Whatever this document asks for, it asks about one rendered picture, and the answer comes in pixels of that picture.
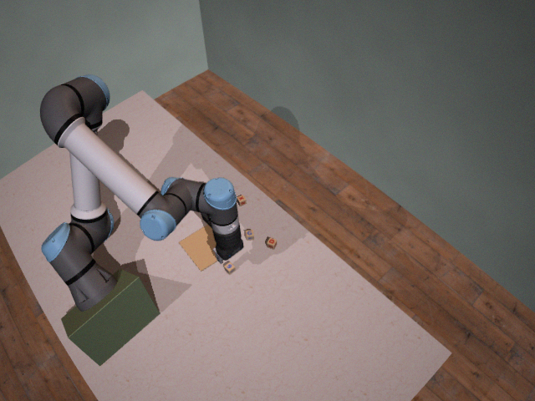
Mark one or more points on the tan flat mat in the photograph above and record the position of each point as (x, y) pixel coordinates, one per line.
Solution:
(199, 247)

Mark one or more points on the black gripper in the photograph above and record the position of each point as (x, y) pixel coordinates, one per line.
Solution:
(228, 244)

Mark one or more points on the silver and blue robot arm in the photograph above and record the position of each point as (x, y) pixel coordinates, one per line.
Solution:
(69, 247)

